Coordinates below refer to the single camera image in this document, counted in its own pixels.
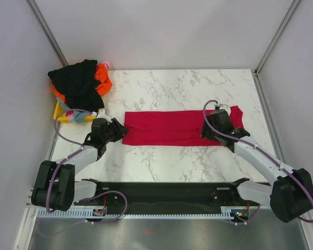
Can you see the yellow plastic basket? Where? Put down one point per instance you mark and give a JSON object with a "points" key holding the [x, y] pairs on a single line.
{"points": [[58, 114]]}

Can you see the orange t shirt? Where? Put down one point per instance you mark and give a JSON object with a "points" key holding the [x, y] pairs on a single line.
{"points": [[102, 75]]}

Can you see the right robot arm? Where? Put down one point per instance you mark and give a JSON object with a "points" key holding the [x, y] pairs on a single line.
{"points": [[289, 193]]}

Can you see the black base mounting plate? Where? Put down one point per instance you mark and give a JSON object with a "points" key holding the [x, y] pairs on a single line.
{"points": [[167, 197]]}

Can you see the left aluminium frame post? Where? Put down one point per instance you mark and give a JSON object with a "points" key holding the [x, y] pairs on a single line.
{"points": [[46, 30]]}

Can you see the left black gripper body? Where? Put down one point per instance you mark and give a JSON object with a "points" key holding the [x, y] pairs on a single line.
{"points": [[107, 137]]}

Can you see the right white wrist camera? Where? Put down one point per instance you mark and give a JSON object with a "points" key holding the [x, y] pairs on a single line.
{"points": [[223, 106]]}

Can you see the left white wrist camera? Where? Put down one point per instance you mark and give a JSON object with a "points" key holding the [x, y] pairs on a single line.
{"points": [[101, 114]]}

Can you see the right aluminium frame post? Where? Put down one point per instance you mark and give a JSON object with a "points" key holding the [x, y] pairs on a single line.
{"points": [[277, 35]]}

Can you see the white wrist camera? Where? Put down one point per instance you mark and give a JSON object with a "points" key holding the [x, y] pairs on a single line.
{"points": [[101, 114], [223, 106]]}

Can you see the black t shirt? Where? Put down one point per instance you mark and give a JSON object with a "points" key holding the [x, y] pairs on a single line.
{"points": [[78, 84]]}

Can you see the crimson red t shirt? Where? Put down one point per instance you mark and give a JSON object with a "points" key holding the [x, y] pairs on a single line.
{"points": [[166, 128]]}

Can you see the grey blue garment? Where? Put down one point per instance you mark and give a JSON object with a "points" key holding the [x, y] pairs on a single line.
{"points": [[78, 115]]}

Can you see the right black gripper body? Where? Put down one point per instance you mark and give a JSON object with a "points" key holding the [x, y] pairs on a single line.
{"points": [[209, 134]]}

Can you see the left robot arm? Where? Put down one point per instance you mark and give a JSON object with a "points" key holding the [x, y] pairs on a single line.
{"points": [[54, 187]]}

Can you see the white slotted cable duct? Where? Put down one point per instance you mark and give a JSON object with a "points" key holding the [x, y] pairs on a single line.
{"points": [[92, 213]]}

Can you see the pink garment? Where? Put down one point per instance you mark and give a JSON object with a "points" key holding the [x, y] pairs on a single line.
{"points": [[106, 64]]}

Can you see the aluminium frame post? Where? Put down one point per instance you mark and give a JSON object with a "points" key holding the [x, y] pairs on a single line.
{"points": [[277, 35], [46, 30]]}

